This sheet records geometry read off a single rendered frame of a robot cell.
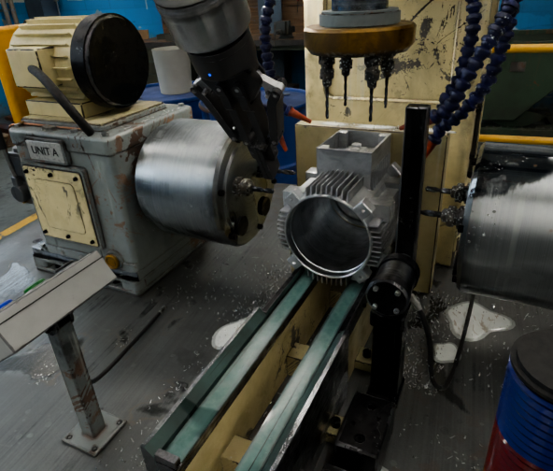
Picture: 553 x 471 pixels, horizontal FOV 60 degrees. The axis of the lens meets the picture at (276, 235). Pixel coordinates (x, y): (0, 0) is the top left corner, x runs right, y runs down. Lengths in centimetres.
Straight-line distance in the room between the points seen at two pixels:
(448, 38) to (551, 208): 42
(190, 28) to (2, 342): 41
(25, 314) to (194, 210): 38
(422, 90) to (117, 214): 67
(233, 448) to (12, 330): 32
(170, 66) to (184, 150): 195
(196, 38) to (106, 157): 51
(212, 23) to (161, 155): 47
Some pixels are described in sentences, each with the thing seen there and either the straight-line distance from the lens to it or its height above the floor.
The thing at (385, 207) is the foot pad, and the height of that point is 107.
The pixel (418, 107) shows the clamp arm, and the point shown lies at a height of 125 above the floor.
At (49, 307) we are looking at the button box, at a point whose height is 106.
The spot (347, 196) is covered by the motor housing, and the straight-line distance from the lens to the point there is 76.
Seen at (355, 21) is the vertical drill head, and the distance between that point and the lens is 79.
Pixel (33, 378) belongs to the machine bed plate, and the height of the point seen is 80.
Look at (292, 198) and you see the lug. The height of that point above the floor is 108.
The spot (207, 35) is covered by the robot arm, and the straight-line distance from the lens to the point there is 52.
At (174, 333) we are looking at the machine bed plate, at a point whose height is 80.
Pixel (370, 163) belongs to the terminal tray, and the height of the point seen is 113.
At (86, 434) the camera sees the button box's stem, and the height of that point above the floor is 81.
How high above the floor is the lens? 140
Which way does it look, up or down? 28 degrees down
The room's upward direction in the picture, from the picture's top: 4 degrees counter-clockwise
